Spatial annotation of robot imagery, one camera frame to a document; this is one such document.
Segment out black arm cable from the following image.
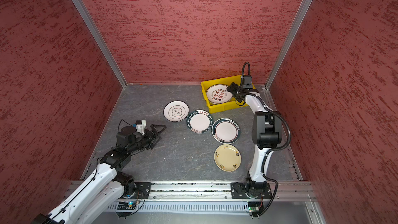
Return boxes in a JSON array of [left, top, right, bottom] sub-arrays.
[[46, 119, 137, 222], [234, 61, 292, 217]]

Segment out cream yellow plate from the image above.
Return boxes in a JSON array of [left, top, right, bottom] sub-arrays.
[[214, 144, 241, 172]]

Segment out right aluminium corner post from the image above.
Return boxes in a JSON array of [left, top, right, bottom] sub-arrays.
[[265, 0, 313, 91]]

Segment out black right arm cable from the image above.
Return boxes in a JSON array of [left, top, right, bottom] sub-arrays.
[[234, 61, 292, 217]]

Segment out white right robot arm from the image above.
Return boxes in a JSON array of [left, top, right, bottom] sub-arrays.
[[227, 75, 282, 198]]

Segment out large white plate red characters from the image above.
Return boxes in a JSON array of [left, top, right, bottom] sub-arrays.
[[206, 84, 233, 104]]

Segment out green red rim plate right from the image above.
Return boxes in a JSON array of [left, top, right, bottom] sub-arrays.
[[211, 118, 241, 144]]

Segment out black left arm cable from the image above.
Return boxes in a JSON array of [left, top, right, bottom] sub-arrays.
[[46, 119, 137, 222]]

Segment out left aluminium corner post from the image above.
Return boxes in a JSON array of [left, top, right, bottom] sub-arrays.
[[72, 0, 128, 89]]

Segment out aluminium corner post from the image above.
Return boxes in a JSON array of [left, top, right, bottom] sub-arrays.
[[265, 0, 313, 91], [72, 0, 128, 89]]

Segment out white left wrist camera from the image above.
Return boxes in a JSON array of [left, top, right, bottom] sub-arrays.
[[135, 120, 147, 135]]

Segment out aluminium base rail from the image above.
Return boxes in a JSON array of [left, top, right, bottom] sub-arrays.
[[65, 180, 318, 215]]

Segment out yellow plastic bin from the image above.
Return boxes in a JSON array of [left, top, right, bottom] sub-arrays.
[[201, 75, 248, 114]]

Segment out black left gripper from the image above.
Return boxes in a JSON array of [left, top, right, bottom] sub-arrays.
[[128, 124, 167, 154]]

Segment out green rim hao shi plate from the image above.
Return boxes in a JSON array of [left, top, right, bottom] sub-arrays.
[[187, 110, 214, 134]]

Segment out white plate clover emblem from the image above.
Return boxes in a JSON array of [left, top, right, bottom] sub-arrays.
[[163, 101, 189, 122]]

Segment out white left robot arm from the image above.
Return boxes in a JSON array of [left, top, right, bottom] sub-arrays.
[[32, 121, 166, 224]]

